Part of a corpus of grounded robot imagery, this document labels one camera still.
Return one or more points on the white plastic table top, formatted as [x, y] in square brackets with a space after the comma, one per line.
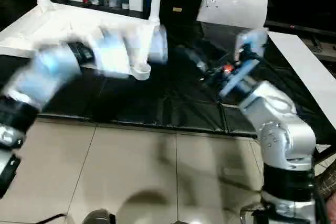
[63, 30]

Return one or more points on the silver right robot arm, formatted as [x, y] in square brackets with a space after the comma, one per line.
[278, 124]

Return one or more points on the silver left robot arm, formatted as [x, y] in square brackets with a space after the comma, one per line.
[37, 82]

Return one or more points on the black work mat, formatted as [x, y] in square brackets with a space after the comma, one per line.
[173, 98]

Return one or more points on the white plastic bag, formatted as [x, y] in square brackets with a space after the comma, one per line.
[236, 6]

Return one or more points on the small brown block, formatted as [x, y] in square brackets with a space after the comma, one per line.
[177, 9]

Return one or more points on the flat white board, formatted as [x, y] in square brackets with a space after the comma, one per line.
[304, 72]

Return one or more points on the black floor stand bar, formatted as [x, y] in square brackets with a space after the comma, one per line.
[325, 156]

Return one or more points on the grey left robot foot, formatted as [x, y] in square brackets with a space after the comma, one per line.
[98, 217]

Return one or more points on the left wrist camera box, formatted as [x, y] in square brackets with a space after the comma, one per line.
[121, 51]

